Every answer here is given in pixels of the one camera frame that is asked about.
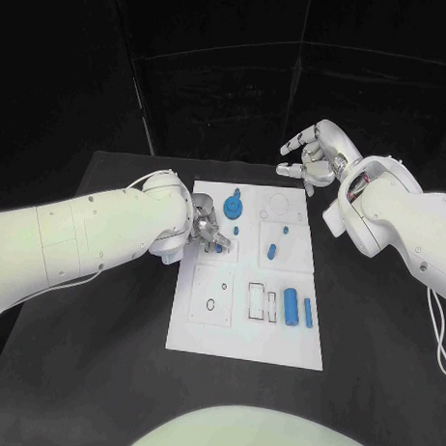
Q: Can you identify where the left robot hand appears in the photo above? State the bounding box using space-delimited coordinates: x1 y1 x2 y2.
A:
187 192 235 255

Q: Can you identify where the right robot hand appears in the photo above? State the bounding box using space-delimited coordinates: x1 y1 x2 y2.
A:
274 117 366 200

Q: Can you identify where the white task board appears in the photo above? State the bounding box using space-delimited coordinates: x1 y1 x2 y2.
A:
164 179 330 372

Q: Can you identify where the blue gear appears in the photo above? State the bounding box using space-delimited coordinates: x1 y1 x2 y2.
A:
222 194 243 221

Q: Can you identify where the thick long blue cylinder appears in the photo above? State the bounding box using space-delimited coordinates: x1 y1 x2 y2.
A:
281 287 302 327

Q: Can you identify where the thin long blue cylinder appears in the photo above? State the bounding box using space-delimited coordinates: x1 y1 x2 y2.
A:
302 297 315 329

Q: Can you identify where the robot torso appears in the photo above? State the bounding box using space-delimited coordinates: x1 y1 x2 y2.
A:
125 402 389 446

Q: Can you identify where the white cable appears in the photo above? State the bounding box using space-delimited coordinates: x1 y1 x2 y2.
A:
424 286 446 378
430 290 446 359
10 267 103 311
124 167 176 193

